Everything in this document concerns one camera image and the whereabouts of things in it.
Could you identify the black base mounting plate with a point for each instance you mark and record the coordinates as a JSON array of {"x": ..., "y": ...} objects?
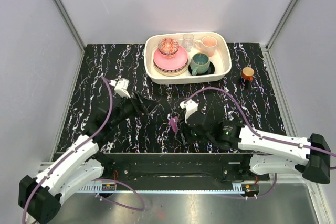
[{"x": 223, "y": 167}]

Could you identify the aluminium frame rail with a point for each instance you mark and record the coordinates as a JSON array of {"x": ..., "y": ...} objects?
[{"x": 69, "y": 23}]

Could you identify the red patterned glass bowl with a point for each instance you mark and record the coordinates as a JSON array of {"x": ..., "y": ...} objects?
[{"x": 168, "y": 46}]

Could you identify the pink weekly pill organizer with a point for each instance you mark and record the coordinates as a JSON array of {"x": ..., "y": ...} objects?
[{"x": 173, "y": 122}]

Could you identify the teal ceramic mug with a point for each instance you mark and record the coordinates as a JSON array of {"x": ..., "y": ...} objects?
[{"x": 199, "y": 64}]

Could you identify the clear drinking glass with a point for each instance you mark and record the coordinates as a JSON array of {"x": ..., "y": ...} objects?
[{"x": 188, "y": 41}]

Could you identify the orange jar wooden lid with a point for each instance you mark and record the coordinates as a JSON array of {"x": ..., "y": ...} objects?
[{"x": 247, "y": 73}]

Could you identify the black saucer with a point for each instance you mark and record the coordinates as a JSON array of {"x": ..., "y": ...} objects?
[{"x": 211, "y": 70}]

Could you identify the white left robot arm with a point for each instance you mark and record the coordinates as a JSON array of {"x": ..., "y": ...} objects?
[{"x": 42, "y": 196}]

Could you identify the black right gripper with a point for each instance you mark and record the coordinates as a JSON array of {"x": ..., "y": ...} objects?
[{"x": 184, "y": 141}]

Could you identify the beige striped plate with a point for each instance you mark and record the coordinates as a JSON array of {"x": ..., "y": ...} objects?
[{"x": 170, "y": 73}]

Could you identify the pink plate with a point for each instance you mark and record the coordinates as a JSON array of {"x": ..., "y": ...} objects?
[{"x": 171, "y": 63}]

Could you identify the white slotted cable duct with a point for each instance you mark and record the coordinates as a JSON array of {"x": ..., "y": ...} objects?
[{"x": 102, "y": 188}]

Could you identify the pink ceramic mug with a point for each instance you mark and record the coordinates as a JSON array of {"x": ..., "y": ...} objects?
[{"x": 207, "y": 45}]

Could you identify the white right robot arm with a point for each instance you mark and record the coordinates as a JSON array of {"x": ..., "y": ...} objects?
[{"x": 273, "y": 153}]

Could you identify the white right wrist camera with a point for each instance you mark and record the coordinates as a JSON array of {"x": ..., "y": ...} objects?
[{"x": 188, "y": 107}]

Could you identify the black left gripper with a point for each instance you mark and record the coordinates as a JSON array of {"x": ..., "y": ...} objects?
[{"x": 147, "y": 104}]

